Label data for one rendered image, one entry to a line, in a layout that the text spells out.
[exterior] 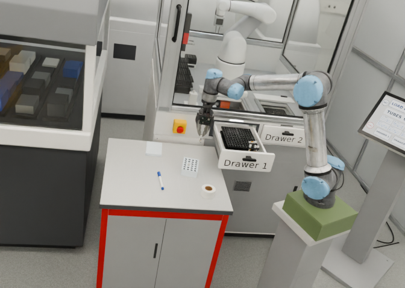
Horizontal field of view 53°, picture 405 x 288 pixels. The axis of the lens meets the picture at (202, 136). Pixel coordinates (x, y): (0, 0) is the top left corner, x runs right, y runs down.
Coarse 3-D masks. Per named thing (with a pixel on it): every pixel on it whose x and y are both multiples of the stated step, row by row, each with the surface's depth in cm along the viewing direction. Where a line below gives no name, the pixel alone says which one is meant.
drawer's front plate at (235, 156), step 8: (224, 152) 210; (232, 152) 210; (240, 152) 211; (248, 152) 212; (256, 152) 213; (264, 152) 215; (224, 160) 212; (232, 160) 213; (240, 160) 213; (264, 160) 215; (272, 160) 216; (224, 168) 215; (232, 168) 215; (240, 168) 216; (248, 168) 217; (256, 168) 217
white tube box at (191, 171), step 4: (184, 160) 219; (188, 160) 220; (192, 160) 222; (196, 160) 222; (184, 164) 217; (192, 164) 219; (196, 164) 218; (184, 168) 213; (188, 168) 213; (192, 168) 215; (196, 168) 215; (184, 172) 212; (188, 172) 212; (192, 172) 212; (196, 172) 211; (188, 176) 213; (192, 176) 213
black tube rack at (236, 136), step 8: (224, 128) 237; (232, 128) 238; (240, 128) 240; (224, 136) 229; (232, 136) 230; (240, 136) 233; (248, 136) 233; (224, 144) 228; (232, 144) 222; (240, 144) 224; (248, 144) 225; (256, 144) 227
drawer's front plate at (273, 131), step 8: (264, 128) 243; (272, 128) 244; (280, 128) 245; (288, 128) 245; (296, 128) 247; (264, 136) 246; (280, 136) 247; (288, 136) 248; (296, 136) 249; (304, 136) 250; (288, 144) 251; (296, 144) 252; (304, 144) 253
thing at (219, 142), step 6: (216, 126) 242; (222, 126) 243; (228, 126) 243; (234, 126) 244; (240, 126) 244; (246, 126) 246; (216, 132) 232; (252, 132) 246; (216, 138) 231; (258, 138) 235; (216, 144) 228; (222, 144) 233; (258, 144) 233; (258, 150) 232; (264, 150) 224
